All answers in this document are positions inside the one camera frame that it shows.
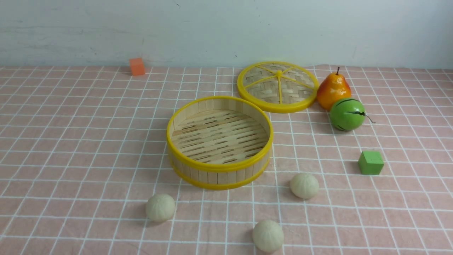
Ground white bun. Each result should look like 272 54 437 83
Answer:
252 220 284 253
289 173 319 200
145 194 176 223

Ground bamboo steamer tray yellow rim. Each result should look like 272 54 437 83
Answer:
166 96 274 190

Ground woven bamboo steamer lid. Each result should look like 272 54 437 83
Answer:
237 61 319 114

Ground orange foam cube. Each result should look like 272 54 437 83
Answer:
129 57 145 77

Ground orange yellow toy pear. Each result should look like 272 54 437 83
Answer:
316 66 351 112

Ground green toy watermelon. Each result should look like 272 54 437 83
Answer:
329 97 376 132

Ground green foam cube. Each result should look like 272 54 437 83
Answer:
358 151 385 175

